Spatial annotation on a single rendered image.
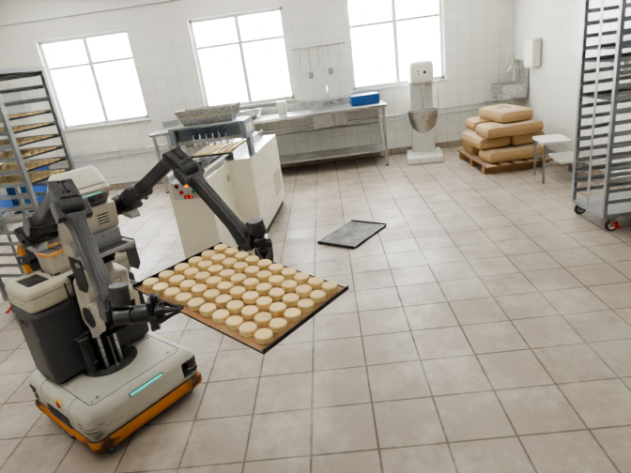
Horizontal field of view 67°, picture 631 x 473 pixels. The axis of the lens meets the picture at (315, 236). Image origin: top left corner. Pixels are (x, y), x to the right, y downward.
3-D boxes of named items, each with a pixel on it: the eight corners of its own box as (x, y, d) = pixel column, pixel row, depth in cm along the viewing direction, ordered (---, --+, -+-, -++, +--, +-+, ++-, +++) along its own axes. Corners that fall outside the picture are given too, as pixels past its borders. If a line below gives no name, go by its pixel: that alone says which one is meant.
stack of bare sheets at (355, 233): (351, 222, 490) (351, 220, 489) (386, 226, 467) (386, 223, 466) (317, 244, 446) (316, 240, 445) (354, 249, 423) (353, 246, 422)
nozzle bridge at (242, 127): (188, 158, 479) (180, 124, 467) (258, 150, 469) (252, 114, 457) (176, 165, 449) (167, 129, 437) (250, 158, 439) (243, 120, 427)
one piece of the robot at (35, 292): (42, 390, 254) (-16, 246, 224) (133, 338, 292) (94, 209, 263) (72, 413, 233) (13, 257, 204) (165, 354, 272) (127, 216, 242)
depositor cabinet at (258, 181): (229, 208, 597) (216, 141, 567) (286, 203, 587) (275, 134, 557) (195, 248, 479) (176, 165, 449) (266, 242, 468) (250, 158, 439)
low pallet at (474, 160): (456, 157, 695) (456, 149, 691) (512, 149, 694) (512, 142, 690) (487, 175, 582) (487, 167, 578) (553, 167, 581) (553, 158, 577)
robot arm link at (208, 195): (190, 164, 198) (171, 175, 190) (194, 157, 194) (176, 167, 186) (257, 243, 200) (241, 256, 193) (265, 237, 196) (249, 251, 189)
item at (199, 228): (213, 246, 477) (193, 158, 445) (247, 243, 472) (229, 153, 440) (189, 277, 412) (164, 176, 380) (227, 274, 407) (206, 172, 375)
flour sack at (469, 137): (459, 142, 663) (458, 130, 658) (488, 137, 664) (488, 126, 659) (479, 151, 596) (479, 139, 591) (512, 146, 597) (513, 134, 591)
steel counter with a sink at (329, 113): (163, 194, 714) (142, 110, 671) (176, 182, 779) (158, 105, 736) (391, 165, 696) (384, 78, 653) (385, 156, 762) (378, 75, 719)
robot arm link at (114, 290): (126, 310, 156) (100, 318, 150) (120, 276, 154) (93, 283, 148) (143, 317, 148) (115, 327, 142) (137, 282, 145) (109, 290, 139)
